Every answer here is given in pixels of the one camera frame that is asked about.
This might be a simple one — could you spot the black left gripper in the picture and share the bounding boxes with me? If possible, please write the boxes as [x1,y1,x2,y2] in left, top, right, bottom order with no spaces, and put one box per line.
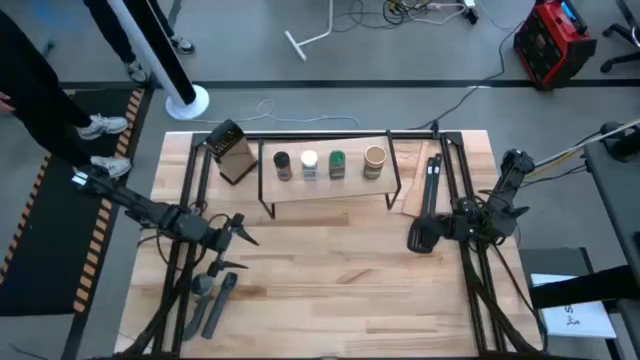
[201,212,260,277]

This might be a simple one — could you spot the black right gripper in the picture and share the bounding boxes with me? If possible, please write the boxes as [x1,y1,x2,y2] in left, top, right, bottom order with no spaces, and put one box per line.
[424,198,482,242]

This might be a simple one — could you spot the spice jar tan lid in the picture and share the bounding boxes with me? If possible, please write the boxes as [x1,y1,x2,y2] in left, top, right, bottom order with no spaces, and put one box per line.
[362,144,388,181]

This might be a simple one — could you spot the spice jar black lid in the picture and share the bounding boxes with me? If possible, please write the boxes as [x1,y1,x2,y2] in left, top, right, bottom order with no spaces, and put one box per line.
[272,150,294,182]

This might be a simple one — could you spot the spice jar white lid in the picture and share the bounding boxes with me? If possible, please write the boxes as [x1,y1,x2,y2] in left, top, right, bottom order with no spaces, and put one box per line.
[300,149,320,182]

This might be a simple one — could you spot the spice jar green lid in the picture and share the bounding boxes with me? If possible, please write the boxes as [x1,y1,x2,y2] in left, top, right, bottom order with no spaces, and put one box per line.
[328,149,347,181]

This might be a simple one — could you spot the black slotted spatula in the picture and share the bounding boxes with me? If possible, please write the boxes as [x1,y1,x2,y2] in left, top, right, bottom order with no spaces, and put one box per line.
[407,154,442,254]

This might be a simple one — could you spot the grey scoop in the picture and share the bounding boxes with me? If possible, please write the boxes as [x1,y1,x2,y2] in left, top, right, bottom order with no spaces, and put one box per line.
[182,272,216,342]

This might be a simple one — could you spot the dark grey utensil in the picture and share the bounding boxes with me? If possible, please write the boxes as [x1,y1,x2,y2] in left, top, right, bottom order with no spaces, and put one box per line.
[201,271,239,340]

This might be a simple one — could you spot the metal box grater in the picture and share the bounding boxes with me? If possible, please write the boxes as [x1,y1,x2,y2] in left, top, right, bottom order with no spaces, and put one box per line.
[204,118,259,186]

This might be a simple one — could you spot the grey box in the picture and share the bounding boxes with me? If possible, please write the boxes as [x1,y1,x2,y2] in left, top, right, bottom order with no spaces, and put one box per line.
[518,247,596,281]

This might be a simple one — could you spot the black bar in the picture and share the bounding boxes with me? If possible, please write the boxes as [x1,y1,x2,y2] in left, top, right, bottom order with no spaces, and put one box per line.
[528,264,640,310]

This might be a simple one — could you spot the white paper sheet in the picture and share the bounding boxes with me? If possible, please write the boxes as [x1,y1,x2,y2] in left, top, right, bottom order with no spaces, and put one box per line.
[530,273,617,340]

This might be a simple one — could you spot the black mat orange stripes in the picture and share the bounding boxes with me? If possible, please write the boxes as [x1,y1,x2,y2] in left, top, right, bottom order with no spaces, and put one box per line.
[0,88,154,317]

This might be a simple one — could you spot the black white pole round base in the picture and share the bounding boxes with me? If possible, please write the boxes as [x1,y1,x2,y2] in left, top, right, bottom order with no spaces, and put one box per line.
[107,0,211,121]

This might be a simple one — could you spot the red black equipment case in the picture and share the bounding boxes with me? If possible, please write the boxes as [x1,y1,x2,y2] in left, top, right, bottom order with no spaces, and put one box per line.
[513,0,598,91]

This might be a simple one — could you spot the white T-shaped stand foot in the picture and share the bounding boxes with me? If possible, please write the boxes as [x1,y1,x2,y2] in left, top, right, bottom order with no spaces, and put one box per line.
[283,0,335,63]

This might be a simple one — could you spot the person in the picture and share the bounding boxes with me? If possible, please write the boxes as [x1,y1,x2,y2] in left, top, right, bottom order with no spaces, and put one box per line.
[0,9,133,179]
[82,0,196,85]

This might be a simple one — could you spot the black office chair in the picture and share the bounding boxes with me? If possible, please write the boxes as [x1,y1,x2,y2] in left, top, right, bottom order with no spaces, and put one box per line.
[599,0,640,74]

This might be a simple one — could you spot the wooden shelf black metal frame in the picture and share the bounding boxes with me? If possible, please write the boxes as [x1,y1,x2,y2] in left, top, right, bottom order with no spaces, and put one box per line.
[257,130,403,220]

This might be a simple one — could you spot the black aluminium rig frame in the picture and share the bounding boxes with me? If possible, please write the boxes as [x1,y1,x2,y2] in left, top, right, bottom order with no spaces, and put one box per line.
[114,130,546,360]

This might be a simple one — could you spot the grey floor cable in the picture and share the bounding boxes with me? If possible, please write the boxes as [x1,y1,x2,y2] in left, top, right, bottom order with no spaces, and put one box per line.
[189,98,360,129]

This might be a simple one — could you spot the white yellow cable bundle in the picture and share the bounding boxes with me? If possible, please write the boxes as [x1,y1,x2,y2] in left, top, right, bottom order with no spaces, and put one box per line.
[532,118,640,174]

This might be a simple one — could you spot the black floor cable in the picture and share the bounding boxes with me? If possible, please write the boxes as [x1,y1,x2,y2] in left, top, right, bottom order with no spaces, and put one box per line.
[412,22,526,132]

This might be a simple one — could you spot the tangled floor cable bundle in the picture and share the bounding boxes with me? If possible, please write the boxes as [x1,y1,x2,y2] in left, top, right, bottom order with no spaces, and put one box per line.
[332,0,481,34]

